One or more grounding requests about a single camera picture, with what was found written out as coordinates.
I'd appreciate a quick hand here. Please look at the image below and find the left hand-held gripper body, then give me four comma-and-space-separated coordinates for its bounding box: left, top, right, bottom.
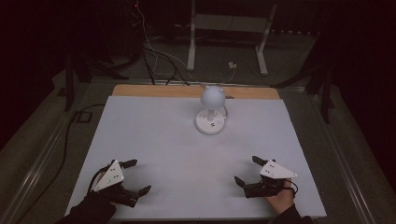
92, 160, 140, 208

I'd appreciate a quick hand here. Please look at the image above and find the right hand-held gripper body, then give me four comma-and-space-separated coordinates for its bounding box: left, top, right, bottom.
243, 160, 299, 199

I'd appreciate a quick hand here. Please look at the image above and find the white desk lamp round shade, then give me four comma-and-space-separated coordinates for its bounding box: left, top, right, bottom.
194, 85, 227, 136

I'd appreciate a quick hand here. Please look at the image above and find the person's left hand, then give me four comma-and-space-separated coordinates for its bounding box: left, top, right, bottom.
94, 172, 106, 189

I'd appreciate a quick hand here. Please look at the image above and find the person's right hand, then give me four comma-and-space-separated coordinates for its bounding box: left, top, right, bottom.
264, 179, 296, 216

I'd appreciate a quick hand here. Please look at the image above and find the white table cover sheet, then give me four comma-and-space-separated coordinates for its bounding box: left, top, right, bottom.
64, 94, 328, 220

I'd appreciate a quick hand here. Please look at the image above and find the black square floor plate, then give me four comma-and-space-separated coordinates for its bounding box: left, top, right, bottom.
74, 111, 93, 124

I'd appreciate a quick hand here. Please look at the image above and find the black metal stand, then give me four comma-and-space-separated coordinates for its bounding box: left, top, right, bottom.
271, 31, 337, 125
56, 50, 130, 112

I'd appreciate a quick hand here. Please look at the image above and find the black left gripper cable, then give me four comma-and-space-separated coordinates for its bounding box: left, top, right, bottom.
87, 164, 110, 195

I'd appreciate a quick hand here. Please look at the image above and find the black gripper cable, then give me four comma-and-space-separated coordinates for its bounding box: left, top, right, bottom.
282, 180, 299, 199
87, 164, 110, 195

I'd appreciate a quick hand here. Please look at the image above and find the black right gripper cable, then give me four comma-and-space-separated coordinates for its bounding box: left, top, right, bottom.
282, 180, 299, 199

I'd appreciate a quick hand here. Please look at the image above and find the black floor cable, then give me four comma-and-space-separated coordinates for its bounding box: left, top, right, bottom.
15, 103, 106, 224

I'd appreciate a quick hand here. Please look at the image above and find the bundle of floor cables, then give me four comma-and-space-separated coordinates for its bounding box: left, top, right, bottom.
124, 3, 237, 87

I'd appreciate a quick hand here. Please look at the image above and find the white metal stand frame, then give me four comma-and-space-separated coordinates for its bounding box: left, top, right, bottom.
186, 0, 279, 77

